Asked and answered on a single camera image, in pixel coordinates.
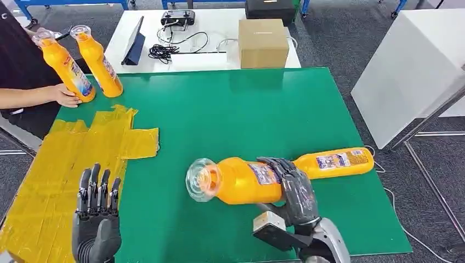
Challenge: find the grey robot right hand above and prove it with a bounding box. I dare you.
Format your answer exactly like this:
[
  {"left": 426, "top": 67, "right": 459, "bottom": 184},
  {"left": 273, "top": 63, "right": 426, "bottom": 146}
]
[{"left": 256, "top": 156, "right": 322, "bottom": 228}]

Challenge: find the white floor cable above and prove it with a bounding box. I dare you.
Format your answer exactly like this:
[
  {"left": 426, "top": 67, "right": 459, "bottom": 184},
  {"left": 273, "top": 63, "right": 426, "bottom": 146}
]
[{"left": 364, "top": 145, "right": 456, "bottom": 263}]

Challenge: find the brown cardboard box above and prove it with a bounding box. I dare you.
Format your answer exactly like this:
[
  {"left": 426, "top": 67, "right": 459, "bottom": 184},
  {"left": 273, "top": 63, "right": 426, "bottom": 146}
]
[{"left": 237, "top": 18, "right": 291, "bottom": 70}]

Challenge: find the yellow crinkled sheet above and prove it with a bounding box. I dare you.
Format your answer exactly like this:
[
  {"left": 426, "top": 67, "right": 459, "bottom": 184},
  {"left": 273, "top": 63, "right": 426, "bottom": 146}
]
[{"left": 0, "top": 104, "right": 161, "bottom": 263}]

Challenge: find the dark tablet with cover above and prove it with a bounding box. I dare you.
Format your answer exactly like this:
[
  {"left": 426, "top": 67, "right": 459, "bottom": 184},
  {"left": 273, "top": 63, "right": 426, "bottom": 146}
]
[{"left": 120, "top": 15, "right": 146, "bottom": 66}]

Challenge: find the grey metal frame leg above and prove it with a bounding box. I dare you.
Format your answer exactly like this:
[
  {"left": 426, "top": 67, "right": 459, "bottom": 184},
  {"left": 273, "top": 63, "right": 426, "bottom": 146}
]
[{"left": 390, "top": 84, "right": 465, "bottom": 244}]

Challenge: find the flat white box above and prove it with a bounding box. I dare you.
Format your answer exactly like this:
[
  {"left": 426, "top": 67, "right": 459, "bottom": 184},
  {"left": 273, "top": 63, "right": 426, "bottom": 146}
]
[{"left": 170, "top": 51, "right": 229, "bottom": 72}]

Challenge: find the person's right hand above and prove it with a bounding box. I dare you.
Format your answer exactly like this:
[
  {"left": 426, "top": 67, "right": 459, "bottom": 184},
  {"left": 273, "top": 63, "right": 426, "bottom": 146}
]
[{"left": 48, "top": 83, "right": 83, "bottom": 109}]

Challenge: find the green table mat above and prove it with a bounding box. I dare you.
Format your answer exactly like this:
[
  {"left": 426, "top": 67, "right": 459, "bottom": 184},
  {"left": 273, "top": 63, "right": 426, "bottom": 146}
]
[{"left": 56, "top": 67, "right": 413, "bottom": 263}]

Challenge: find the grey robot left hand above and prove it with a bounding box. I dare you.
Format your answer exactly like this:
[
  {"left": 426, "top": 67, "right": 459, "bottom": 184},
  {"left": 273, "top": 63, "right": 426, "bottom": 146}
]
[{"left": 71, "top": 163, "right": 123, "bottom": 263}]

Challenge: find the black remote controller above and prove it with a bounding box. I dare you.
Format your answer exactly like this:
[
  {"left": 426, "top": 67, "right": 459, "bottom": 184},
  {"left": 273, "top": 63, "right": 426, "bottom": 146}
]
[{"left": 160, "top": 9, "right": 196, "bottom": 27}]

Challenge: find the orange drink bottle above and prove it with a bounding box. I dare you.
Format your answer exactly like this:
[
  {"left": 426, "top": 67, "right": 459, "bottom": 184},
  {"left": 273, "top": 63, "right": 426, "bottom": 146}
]
[
  {"left": 69, "top": 24, "right": 124, "bottom": 99},
  {"left": 31, "top": 28, "right": 97, "bottom": 104},
  {"left": 185, "top": 146, "right": 375, "bottom": 205}
]

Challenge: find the person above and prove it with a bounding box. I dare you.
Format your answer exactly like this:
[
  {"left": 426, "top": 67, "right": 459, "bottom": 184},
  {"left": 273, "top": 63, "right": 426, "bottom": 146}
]
[{"left": 0, "top": 3, "right": 92, "bottom": 140}]

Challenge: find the blue wheeled frame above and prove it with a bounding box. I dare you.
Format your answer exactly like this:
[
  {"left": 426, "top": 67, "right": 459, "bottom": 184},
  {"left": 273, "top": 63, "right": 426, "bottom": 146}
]
[{"left": 161, "top": 0, "right": 311, "bottom": 18}]

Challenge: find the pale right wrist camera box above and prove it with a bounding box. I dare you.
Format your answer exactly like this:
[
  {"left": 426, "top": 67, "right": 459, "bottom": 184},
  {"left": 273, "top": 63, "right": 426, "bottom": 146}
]
[{"left": 252, "top": 211, "right": 314, "bottom": 252}]

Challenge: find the robot left arm ribbed sleeve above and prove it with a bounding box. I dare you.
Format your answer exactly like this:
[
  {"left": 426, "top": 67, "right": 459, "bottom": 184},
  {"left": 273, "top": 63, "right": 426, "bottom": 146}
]
[{"left": 75, "top": 239, "right": 97, "bottom": 263}]

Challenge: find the white table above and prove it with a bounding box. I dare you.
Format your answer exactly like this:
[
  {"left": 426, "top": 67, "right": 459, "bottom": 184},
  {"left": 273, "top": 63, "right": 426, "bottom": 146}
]
[{"left": 104, "top": 8, "right": 302, "bottom": 76}]

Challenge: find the black cable bundle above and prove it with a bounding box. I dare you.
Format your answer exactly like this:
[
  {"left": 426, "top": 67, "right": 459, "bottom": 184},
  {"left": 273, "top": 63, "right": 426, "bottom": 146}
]
[{"left": 148, "top": 30, "right": 210, "bottom": 65}]

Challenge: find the black case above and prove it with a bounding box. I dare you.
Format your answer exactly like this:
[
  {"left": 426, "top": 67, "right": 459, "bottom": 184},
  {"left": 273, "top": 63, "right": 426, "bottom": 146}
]
[{"left": 245, "top": 0, "right": 301, "bottom": 26}]

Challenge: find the white cabinet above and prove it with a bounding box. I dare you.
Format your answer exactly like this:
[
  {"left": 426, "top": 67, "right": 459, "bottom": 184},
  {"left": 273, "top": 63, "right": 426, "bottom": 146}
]
[{"left": 350, "top": 8, "right": 465, "bottom": 151}]

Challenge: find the person's left hand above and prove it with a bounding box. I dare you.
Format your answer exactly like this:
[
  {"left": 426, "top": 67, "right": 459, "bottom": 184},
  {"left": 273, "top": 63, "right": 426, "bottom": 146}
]
[{"left": 24, "top": 27, "right": 47, "bottom": 38}]

